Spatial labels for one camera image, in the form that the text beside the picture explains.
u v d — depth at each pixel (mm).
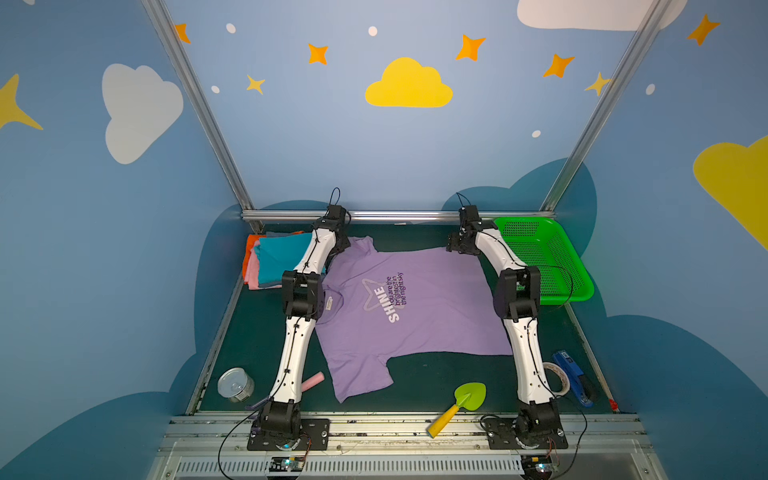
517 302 705
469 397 785
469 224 886
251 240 1105
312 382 819
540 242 1180
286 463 708
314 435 749
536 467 714
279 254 1034
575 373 807
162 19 694
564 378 823
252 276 1008
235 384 767
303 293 710
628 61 770
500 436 741
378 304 990
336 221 892
